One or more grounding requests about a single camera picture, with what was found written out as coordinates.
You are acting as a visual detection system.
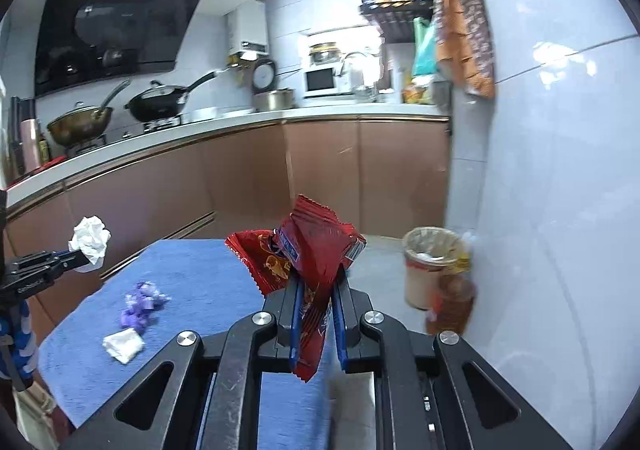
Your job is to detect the glass bowl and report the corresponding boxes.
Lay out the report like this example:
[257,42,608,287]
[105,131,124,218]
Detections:
[307,42,343,67]

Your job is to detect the metal faucet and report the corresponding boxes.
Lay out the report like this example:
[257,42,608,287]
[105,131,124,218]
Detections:
[340,50,371,78]

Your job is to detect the black range hood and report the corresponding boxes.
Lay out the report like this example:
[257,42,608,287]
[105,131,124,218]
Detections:
[34,0,211,98]

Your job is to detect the rice cooker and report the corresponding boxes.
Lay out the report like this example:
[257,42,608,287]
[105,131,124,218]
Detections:
[251,58,296,112]

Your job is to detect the white water heater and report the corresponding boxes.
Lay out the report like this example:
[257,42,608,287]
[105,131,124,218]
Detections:
[227,10,271,56]

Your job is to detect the green plastic bag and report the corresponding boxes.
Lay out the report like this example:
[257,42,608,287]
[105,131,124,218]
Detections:
[411,17,438,77]

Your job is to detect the orange patterned apron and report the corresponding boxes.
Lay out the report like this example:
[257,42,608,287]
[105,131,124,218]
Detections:
[430,0,496,98]

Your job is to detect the gas stove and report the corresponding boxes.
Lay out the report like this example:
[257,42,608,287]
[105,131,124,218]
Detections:
[67,115,183,153]

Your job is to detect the white microwave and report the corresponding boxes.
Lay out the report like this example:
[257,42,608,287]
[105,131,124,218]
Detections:
[301,66,351,98]

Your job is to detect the yellow food bags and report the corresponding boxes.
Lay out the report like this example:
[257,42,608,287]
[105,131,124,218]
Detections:
[402,75,441,105]

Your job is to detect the red snack wrapper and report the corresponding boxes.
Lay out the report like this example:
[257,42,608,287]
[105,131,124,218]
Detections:
[272,195,368,383]

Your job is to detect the pink thermos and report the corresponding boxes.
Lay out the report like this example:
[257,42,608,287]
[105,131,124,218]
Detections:
[20,115,43,176]

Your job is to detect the black knife block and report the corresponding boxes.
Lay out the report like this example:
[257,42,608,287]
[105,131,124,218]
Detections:
[7,95,36,178]

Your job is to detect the blue towel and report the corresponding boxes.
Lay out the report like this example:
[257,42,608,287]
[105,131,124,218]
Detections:
[37,238,336,450]

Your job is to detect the black wok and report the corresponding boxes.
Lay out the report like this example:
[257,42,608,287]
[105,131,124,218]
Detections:
[124,70,218,123]

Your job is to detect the amber oil bottle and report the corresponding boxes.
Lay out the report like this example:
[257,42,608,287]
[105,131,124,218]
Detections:
[425,232,478,336]

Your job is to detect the red board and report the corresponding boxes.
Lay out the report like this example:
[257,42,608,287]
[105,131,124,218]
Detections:
[5,156,68,188]

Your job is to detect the brown base cabinets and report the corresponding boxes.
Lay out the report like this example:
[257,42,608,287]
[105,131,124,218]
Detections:
[0,115,451,346]

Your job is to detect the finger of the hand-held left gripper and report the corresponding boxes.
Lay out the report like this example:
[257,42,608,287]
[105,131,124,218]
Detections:
[7,250,96,281]

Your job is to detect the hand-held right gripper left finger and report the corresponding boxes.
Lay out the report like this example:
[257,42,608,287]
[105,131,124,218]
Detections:
[60,275,306,450]

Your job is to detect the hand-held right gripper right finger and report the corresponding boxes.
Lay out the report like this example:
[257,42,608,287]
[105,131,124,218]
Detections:
[332,272,573,450]

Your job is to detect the purple wrapper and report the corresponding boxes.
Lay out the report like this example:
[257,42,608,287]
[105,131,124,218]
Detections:
[120,281,171,331]

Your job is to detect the white tissue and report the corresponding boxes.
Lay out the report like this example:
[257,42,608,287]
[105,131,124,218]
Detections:
[102,327,145,365]
[67,216,112,267]

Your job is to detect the beige trash bin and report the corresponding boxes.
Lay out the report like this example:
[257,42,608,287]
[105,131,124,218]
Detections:
[402,226,471,311]

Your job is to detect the brass wok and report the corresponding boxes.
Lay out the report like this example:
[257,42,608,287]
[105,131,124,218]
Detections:
[46,79,132,147]

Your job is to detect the flat white tissue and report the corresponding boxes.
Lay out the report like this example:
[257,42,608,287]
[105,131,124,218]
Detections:
[102,327,145,365]

